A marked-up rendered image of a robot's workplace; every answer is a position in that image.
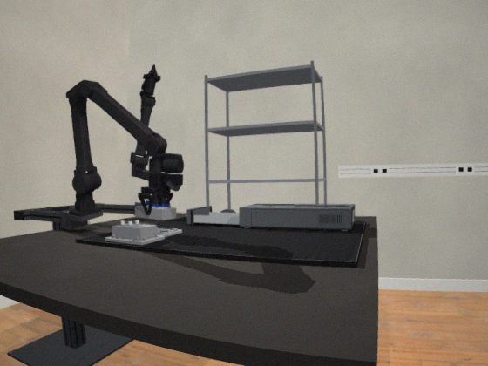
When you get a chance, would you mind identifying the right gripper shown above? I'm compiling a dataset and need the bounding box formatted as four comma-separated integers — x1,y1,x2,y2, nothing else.
138,172,173,215

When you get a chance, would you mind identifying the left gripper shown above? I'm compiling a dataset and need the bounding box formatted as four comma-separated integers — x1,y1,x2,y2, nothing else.
143,64,160,87

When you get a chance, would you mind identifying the white square plate with slots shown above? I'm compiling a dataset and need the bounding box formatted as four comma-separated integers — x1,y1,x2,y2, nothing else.
105,234,165,246

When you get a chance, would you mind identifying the white block with round holes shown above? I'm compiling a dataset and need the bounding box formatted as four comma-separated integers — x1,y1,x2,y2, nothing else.
135,206,176,220
112,223,157,241

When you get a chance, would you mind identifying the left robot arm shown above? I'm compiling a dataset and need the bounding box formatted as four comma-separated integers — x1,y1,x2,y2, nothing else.
130,78,159,205

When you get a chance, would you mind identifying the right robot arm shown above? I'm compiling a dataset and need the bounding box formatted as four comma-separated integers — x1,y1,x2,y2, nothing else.
66,80,184,217

